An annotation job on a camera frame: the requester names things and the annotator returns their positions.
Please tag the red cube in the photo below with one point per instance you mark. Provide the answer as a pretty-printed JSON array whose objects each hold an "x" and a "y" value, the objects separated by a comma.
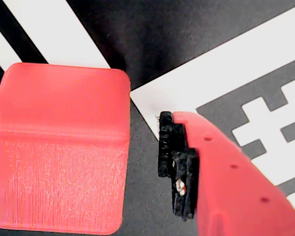
[{"x": 59, "y": 147}]

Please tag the orange-red gripper finger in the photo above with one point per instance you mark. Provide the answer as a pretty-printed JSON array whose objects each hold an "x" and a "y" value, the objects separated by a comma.
[{"x": 223, "y": 184}]

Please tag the black white marker checkerboard mat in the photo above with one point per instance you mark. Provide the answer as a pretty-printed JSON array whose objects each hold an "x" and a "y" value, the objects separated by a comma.
[{"x": 211, "y": 37}]

